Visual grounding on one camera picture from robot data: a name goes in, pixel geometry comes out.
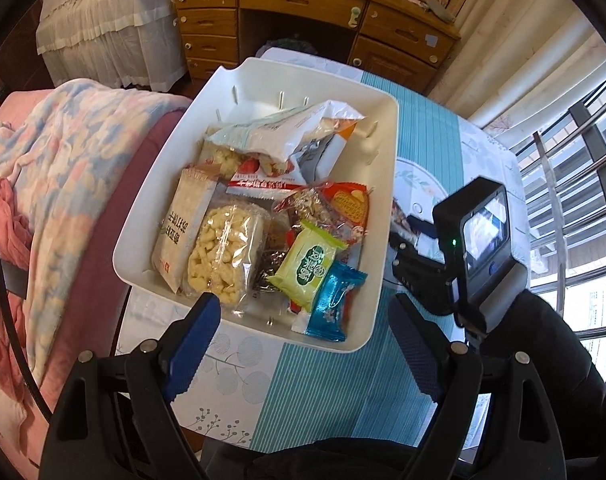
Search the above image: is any clear nut packet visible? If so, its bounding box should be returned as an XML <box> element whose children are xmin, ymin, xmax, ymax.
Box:
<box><xmin>273</xmin><ymin>187</ymin><xmax>334</xmax><ymax>231</ymax></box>

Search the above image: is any red white snack bag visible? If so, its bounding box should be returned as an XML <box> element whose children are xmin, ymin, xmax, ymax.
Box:
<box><xmin>225</xmin><ymin>155</ymin><xmax>309</xmax><ymax>196</ymax></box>

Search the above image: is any cream curtain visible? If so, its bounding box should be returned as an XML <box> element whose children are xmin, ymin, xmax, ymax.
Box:
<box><xmin>425</xmin><ymin>10</ymin><xmax>606</xmax><ymax>133</ymax></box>

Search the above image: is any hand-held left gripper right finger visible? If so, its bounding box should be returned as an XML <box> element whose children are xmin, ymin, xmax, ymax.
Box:
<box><xmin>387</xmin><ymin>294</ymin><xmax>569</xmax><ymax>480</ymax></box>

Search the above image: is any dark shiny red-striped packet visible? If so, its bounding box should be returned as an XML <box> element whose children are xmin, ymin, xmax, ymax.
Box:
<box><xmin>253</xmin><ymin>232</ymin><xmax>304</xmax><ymax>291</ymax></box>

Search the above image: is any white plastic bin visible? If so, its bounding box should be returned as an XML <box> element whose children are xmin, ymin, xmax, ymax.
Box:
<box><xmin>112</xmin><ymin>56</ymin><xmax>401</xmax><ymax>356</ymax></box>

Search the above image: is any green patterned bundle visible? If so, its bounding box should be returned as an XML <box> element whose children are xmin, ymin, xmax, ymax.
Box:
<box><xmin>268</xmin><ymin>35</ymin><xmax>314</xmax><ymax>53</ymax></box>

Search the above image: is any dark wooden cabinet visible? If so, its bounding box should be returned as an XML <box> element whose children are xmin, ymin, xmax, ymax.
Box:
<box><xmin>0</xmin><ymin>35</ymin><xmax>54</xmax><ymax>111</ymax></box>

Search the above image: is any pink floral blanket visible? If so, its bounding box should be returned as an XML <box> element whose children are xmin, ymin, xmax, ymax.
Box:
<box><xmin>0</xmin><ymin>77</ymin><xmax>191</xmax><ymax>466</ymax></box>

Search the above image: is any person's right forearm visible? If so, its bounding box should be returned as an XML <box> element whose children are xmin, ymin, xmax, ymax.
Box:
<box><xmin>478</xmin><ymin>290</ymin><xmax>606</xmax><ymax>480</ymax></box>

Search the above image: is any bed with white lace cover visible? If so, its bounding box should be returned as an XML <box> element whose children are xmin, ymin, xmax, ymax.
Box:
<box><xmin>35</xmin><ymin>0</ymin><xmax>189</xmax><ymax>93</ymax></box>

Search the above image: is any black cable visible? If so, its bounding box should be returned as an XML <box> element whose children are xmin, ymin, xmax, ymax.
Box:
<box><xmin>0</xmin><ymin>217</ymin><xmax>54</xmax><ymax>421</ymax></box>

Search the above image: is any cream cereal bar packet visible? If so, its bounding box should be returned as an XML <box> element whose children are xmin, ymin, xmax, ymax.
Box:
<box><xmin>150</xmin><ymin>167</ymin><xmax>219</xmax><ymax>295</ymax></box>

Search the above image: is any pale rice cake packet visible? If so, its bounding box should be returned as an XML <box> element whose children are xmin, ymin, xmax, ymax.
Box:
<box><xmin>200</xmin><ymin>141</ymin><xmax>244</xmax><ymax>178</ymax></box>

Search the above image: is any large white teal snack bag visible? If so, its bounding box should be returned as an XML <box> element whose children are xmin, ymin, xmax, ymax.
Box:
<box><xmin>203</xmin><ymin>100</ymin><xmax>366</xmax><ymax>171</ymax></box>

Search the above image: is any red biscuit snack packet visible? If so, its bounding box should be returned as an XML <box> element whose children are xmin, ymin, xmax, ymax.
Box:
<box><xmin>323</xmin><ymin>181</ymin><xmax>371</xmax><ymax>246</ymax></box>

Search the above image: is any green snack packet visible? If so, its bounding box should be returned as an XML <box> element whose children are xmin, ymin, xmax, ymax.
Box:
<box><xmin>266</xmin><ymin>220</ymin><xmax>349</xmax><ymax>313</ymax></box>

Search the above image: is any blue snack packet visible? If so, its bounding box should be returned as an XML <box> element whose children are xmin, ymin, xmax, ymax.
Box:
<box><xmin>292</xmin><ymin>260</ymin><xmax>369</xmax><ymax>343</ymax></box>

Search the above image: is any puffed rice bar clear packet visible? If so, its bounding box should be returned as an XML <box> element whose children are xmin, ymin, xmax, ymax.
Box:
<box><xmin>183</xmin><ymin>202</ymin><xmax>271</xmax><ymax>308</ymax></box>

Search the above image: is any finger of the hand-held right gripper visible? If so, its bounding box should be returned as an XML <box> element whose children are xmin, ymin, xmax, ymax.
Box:
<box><xmin>391</xmin><ymin>245</ymin><xmax>455</xmax><ymax>317</ymax></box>
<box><xmin>405</xmin><ymin>214</ymin><xmax>450</xmax><ymax>261</ymax></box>

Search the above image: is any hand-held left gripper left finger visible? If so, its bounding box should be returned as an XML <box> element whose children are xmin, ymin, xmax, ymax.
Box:
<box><xmin>38</xmin><ymin>292</ymin><xmax>223</xmax><ymax>480</ymax></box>

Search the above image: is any metal window railing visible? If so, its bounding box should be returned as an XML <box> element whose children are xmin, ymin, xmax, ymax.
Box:
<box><xmin>513</xmin><ymin>72</ymin><xmax>606</xmax><ymax>361</ymax></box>

